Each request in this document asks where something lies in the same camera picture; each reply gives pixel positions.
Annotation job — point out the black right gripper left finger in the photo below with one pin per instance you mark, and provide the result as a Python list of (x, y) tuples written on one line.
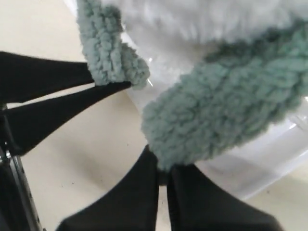
[(130, 206)]

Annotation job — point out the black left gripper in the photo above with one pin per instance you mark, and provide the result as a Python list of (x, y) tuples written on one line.
[(17, 208)]

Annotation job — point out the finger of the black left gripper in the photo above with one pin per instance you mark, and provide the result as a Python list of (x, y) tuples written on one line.
[(24, 127), (23, 78)]

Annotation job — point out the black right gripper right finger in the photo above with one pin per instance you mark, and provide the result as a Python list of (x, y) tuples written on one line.
[(197, 204)]

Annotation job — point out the green knitted scarf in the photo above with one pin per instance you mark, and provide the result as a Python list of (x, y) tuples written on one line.
[(110, 60)]

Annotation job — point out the white plush snowman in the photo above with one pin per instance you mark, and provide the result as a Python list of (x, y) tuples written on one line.
[(202, 21)]

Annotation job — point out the white plastic tray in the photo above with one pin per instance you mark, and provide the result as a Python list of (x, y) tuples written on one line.
[(242, 171)]

